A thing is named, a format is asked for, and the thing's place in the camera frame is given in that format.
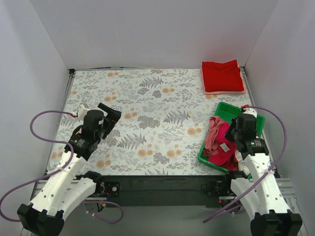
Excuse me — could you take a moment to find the magenta t-shirt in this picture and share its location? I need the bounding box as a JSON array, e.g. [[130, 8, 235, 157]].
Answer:
[[208, 122, 238, 171]]

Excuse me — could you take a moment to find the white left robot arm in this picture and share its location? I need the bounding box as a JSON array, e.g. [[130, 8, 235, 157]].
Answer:
[[17, 103, 122, 236]]

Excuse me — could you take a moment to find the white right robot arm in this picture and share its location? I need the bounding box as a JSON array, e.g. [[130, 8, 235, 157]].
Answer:
[[222, 114, 302, 236]]

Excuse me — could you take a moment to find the folded pink t-shirt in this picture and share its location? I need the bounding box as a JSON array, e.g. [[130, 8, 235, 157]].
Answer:
[[201, 61, 247, 95]]

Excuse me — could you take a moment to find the dusty pink crumpled t-shirt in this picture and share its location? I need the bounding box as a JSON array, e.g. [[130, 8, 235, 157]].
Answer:
[[202, 116, 229, 157]]

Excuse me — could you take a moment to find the white crumpled t-shirt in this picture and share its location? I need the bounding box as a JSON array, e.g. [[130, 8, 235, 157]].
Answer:
[[233, 150, 251, 179]]

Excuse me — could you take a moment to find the floral patterned tablecloth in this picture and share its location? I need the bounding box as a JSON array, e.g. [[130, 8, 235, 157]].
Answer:
[[46, 68, 274, 177]]

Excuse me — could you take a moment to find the folded red t-shirt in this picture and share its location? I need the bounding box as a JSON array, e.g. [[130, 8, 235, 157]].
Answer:
[[202, 59, 245, 92]]

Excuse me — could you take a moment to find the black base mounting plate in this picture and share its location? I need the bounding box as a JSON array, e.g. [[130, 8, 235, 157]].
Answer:
[[83, 172, 245, 208]]

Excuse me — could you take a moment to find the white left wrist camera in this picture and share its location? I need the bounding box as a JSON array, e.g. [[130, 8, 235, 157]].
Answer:
[[72, 103, 90, 121]]

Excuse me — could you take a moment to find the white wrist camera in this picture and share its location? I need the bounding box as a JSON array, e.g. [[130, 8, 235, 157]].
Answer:
[[72, 103, 90, 121], [241, 105, 257, 118]]

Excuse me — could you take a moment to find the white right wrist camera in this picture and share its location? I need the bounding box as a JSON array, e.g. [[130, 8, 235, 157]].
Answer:
[[241, 105, 257, 118]]

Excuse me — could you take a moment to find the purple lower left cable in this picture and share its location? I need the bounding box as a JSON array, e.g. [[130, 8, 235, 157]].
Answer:
[[82, 200, 125, 224]]

